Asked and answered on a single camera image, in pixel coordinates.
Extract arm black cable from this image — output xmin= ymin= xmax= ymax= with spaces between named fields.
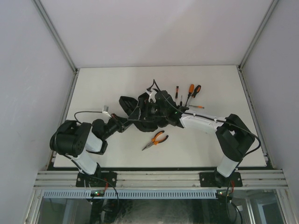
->
xmin=73 ymin=110 xmax=105 ymax=124
xmin=147 ymin=79 xmax=261 ymax=217

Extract grey slotted cable duct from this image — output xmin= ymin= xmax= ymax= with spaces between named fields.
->
xmin=43 ymin=189 xmax=217 ymax=199

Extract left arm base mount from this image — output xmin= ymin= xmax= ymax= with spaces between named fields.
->
xmin=76 ymin=168 xmax=117 ymax=188

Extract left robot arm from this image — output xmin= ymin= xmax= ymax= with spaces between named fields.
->
xmin=50 ymin=114 xmax=132 ymax=187

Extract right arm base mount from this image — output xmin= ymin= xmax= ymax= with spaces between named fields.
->
xmin=199 ymin=170 xmax=243 ymax=188

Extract small black precision screwdriver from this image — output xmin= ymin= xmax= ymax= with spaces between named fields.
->
xmin=175 ymin=86 xmax=179 ymax=100

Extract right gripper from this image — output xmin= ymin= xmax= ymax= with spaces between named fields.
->
xmin=128 ymin=98 xmax=168 ymax=123

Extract black plastic tool case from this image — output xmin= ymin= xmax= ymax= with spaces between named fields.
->
xmin=119 ymin=93 xmax=168 ymax=133

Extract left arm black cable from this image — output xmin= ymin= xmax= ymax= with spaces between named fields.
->
xmin=73 ymin=110 xmax=105 ymax=124

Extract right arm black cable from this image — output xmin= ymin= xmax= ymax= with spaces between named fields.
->
xmin=147 ymin=79 xmax=261 ymax=217

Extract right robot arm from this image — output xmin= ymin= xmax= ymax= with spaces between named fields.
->
xmin=119 ymin=89 xmax=258 ymax=186

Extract orange black needle-nose pliers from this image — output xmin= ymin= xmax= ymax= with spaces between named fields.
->
xmin=142 ymin=130 xmax=169 ymax=150

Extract black orange handled screwdriver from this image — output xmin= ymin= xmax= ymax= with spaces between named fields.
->
xmin=187 ymin=85 xmax=201 ymax=105

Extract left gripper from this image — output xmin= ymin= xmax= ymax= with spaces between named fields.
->
xmin=102 ymin=113 xmax=134 ymax=140

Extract aluminium frame rail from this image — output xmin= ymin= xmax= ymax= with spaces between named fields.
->
xmin=34 ymin=170 xmax=288 ymax=189

